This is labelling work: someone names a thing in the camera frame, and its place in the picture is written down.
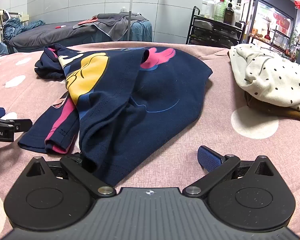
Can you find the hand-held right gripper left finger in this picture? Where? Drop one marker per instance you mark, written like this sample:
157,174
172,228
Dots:
72,166

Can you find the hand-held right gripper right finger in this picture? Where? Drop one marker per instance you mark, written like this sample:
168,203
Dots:
210,158

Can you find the navy cartoon print t-shirt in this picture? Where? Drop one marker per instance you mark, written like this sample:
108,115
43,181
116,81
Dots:
152,105

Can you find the pink spotted blanket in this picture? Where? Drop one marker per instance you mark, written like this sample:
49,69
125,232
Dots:
190,135

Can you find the brown garment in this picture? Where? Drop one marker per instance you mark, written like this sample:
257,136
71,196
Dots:
265,108

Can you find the blue cloth bundle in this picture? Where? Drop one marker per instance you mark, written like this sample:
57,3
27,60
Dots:
13,30

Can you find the grey massage bed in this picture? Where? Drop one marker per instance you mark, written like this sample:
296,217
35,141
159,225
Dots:
52,33

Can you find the cream polka dot garment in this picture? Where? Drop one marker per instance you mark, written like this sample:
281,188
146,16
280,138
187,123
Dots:
265,75

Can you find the small red white item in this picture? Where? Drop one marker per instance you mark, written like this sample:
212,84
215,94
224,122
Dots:
60,26

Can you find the black trolley rack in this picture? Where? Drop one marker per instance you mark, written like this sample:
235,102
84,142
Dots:
215,33

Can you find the red cloth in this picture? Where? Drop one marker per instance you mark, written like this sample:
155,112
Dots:
88,20

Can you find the display shelf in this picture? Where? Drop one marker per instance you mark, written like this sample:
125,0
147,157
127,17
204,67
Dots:
280,42

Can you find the red vase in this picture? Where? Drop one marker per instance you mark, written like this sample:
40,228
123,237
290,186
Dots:
267,35

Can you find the grey towel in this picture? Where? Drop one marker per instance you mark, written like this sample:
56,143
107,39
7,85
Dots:
115,27

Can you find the group of bottles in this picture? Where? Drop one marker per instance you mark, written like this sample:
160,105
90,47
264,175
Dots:
220,10

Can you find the red lantern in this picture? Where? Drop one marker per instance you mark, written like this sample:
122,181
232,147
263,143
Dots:
283,23

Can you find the metal pole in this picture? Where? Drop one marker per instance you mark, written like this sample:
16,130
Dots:
132,10

